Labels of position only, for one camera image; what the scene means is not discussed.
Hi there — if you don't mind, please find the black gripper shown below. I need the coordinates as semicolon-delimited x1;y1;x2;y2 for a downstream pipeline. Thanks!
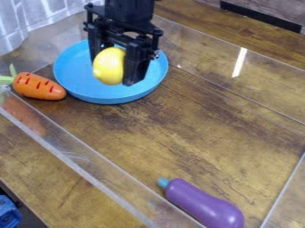
83;0;163;86

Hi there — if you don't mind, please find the yellow toy lemon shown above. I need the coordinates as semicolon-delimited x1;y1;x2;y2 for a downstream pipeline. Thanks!
92;47;126;86

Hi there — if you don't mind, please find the blue round tray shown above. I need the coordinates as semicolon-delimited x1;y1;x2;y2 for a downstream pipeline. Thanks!
52;40;169;104

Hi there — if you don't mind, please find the white patterned curtain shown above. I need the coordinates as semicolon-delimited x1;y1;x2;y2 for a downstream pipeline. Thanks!
0;0;104;55

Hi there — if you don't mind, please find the orange toy carrot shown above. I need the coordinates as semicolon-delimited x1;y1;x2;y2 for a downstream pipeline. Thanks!
0;64;67;101

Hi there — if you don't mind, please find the purple toy eggplant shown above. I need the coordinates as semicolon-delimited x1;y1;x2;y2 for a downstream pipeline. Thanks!
158;177;245;228

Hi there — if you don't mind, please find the blue object at corner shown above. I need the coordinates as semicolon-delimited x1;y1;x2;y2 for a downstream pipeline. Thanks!
0;195;21;228

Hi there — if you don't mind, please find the clear acrylic enclosure wall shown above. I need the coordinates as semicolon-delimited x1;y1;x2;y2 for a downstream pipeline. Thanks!
0;5;305;228

